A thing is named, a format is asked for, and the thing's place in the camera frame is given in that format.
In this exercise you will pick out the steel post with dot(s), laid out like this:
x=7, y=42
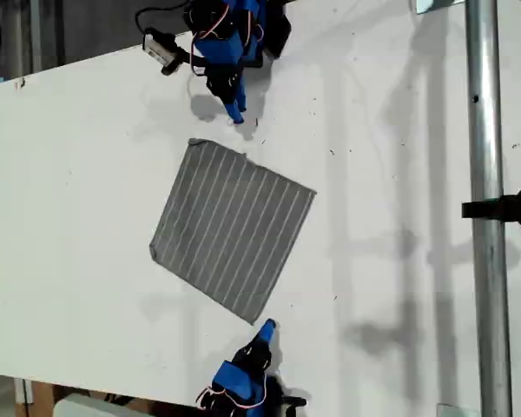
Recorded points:
x=486, y=304

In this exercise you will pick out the wooden table leg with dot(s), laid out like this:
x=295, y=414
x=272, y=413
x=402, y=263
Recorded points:
x=37, y=393

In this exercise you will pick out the black clamp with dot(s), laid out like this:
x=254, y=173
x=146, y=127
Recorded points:
x=512, y=208

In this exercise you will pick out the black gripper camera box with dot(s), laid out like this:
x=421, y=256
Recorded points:
x=293, y=406
x=160, y=48

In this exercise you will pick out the grey striped towel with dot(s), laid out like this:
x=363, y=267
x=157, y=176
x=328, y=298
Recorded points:
x=230, y=230

